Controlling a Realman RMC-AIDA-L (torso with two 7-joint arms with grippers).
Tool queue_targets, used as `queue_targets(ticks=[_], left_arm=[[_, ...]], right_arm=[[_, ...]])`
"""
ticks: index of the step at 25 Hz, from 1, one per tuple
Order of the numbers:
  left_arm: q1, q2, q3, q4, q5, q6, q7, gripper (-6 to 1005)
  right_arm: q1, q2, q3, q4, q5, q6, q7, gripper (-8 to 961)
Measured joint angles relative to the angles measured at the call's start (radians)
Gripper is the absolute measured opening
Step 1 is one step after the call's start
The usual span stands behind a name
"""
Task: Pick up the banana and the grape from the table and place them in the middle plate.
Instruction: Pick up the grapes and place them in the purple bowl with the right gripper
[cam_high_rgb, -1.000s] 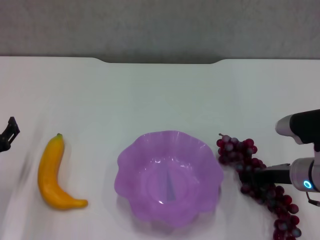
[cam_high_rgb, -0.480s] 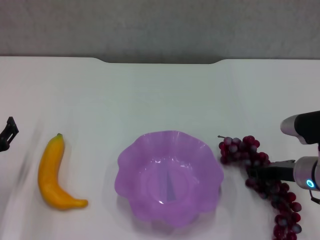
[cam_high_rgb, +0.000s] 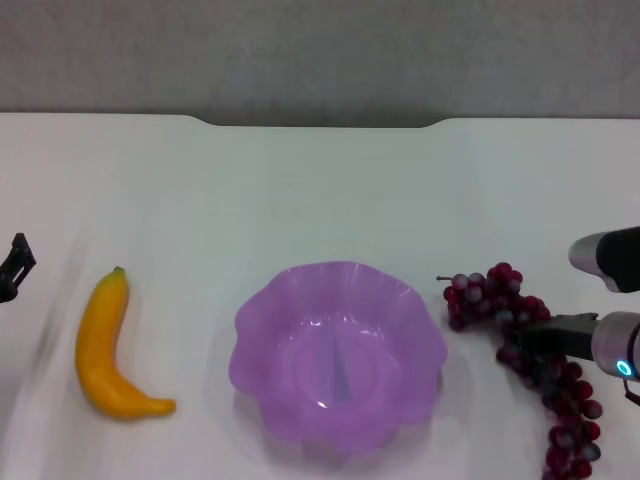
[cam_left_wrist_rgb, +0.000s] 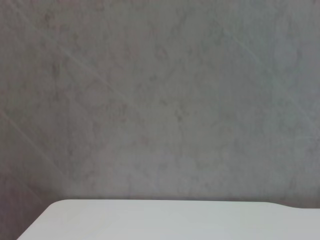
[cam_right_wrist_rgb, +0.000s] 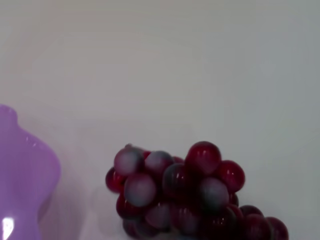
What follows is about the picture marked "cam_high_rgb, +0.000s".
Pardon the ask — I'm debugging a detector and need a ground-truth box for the purple wavy plastic bowl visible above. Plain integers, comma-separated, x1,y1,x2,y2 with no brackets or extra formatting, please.
228,260,449,456

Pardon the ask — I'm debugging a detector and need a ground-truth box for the dark red grape bunch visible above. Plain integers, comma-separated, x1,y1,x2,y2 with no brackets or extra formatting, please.
436,262,606,480

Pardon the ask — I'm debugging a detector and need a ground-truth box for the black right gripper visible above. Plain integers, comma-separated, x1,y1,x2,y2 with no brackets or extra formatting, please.
504,313,600,362

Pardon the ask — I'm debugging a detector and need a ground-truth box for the yellow banana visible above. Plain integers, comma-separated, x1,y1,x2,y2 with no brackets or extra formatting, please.
74,266,177,422

